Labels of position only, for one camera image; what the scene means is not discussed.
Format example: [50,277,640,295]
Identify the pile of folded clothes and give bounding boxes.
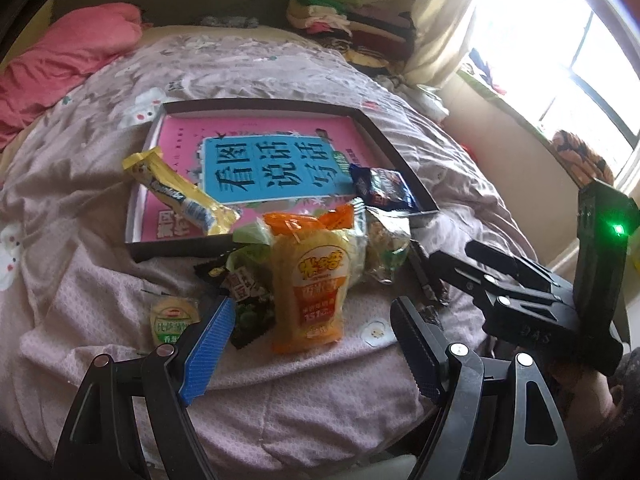
[287,0,418,76]

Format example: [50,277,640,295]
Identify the orange patterned cushion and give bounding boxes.
[550,130,616,186]

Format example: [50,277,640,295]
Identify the green and white snack packet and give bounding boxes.
[227,217,371,286]

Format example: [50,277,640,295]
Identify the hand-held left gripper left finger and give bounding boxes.
[52,296,236,480]

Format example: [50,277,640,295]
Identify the colourful clothes on sill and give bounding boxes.
[460,49,507,96]

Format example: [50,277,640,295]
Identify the pink blanket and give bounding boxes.
[0,2,146,148]

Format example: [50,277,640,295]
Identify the round cracker packet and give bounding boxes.
[150,295,201,348]

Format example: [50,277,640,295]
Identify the person's right hand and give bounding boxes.
[547,355,618,426]

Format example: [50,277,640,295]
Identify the grey patterned cloth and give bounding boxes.
[200,14,261,29]

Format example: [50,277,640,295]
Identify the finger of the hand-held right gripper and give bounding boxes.
[429,250,576,347]
[465,240,573,296]

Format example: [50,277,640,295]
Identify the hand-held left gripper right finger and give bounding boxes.
[390,296,581,480]

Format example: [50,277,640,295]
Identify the yellow candy bar packet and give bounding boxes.
[122,146,242,236]

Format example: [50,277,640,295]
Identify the clear puffed snack packet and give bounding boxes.
[362,205,413,286]

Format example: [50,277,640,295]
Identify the dark shallow cardboard box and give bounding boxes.
[125,99,441,263]

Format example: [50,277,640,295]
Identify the brown chocolate bar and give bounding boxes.
[409,239,451,308]

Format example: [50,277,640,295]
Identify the orange snack packet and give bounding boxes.
[262,200,368,356]

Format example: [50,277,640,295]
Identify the pink and blue book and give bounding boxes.
[140,115,381,243]

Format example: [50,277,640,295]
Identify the black and green snack packet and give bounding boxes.
[194,255,278,351]

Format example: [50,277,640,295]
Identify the window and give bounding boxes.
[470,0,640,181]

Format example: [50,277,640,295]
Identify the dark blue cookie packet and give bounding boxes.
[367,167,420,211]

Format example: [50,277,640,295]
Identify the cream curtain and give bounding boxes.
[405,0,491,88]

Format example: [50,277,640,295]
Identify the blue snack wrapper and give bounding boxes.
[349,164,376,206]

